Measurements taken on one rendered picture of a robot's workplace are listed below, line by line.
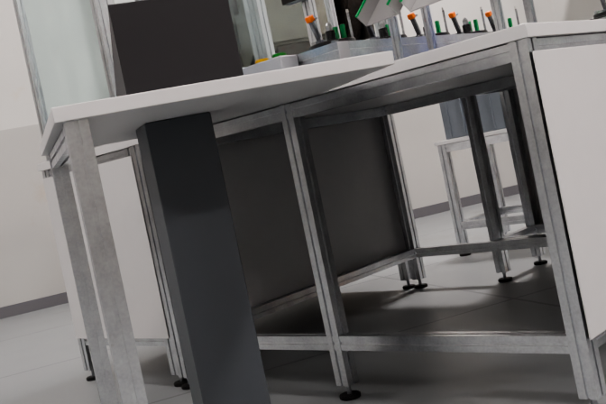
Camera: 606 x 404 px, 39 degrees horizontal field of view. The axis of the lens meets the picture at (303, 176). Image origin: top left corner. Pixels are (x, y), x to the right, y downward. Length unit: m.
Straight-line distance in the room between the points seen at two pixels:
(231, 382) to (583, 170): 0.95
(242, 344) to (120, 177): 1.09
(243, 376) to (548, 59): 1.01
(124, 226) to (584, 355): 1.67
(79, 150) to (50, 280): 4.75
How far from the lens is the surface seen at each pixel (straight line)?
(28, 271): 6.36
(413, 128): 7.10
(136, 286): 3.03
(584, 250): 1.95
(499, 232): 3.63
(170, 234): 2.01
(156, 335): 3.01
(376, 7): 2.36
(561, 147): 1.92
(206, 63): 2.01
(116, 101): 1.63
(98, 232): 1.64
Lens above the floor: 0.68
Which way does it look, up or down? 1 degrees down
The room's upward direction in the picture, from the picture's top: 12 degrees counter-clockwise
